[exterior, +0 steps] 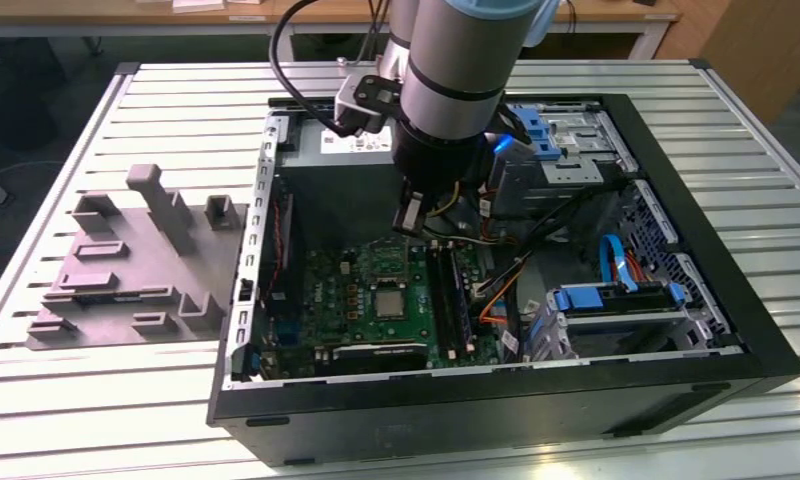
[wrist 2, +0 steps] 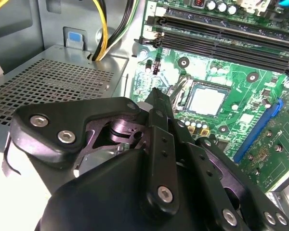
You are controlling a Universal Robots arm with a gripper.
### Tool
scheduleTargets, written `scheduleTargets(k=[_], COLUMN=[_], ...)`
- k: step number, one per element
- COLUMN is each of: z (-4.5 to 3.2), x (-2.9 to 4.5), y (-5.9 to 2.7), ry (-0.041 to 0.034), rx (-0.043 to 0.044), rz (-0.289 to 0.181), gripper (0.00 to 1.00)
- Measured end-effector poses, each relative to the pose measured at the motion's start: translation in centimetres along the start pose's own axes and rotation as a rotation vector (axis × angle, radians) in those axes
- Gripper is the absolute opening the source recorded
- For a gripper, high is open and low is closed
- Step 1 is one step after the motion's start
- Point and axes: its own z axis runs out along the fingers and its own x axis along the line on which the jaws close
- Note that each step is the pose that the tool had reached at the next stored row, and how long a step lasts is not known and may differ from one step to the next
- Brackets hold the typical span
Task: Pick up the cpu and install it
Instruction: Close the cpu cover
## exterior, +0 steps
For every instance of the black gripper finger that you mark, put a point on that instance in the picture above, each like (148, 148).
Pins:
(409, 215)

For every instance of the metal locking lever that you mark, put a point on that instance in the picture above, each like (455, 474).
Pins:
(411, 265)

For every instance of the silver CPU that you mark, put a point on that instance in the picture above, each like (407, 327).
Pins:
(391, 303)

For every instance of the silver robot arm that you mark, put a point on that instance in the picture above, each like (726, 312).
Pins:
(453, 60)

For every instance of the CPU socket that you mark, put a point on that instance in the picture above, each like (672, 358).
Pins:
(372, 306)

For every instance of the grey power supply unit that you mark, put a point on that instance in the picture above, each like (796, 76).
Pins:
(333, 200)

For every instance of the blue drive bay latch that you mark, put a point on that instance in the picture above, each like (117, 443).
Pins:
(543, 135)

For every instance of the black RAM slot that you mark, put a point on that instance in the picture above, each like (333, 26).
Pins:
(439, 300)
(465, 297)
(447, 300)
(457, 298)

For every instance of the grey metal drive cage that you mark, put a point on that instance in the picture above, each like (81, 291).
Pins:
(573, 175)

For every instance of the green motherboard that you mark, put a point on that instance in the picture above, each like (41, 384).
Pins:
(347, 320)

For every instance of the black graphics card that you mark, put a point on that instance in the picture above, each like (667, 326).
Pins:
(376, 352)

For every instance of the blue disk carrier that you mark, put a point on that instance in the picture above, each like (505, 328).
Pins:
(580, 299)

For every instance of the blue card retention latch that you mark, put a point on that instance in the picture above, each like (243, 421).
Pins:
(249, 365)

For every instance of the wooden desk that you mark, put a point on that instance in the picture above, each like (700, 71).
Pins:
(613, 12)

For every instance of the grey parts rack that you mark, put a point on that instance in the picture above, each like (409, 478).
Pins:
(153, 270)

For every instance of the black PC case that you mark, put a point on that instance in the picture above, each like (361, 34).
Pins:
(507, 415)

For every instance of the wooden cabinet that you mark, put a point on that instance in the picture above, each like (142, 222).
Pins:
(760, 50)

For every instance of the grey camera box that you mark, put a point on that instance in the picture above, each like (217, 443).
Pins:
(356, 107)

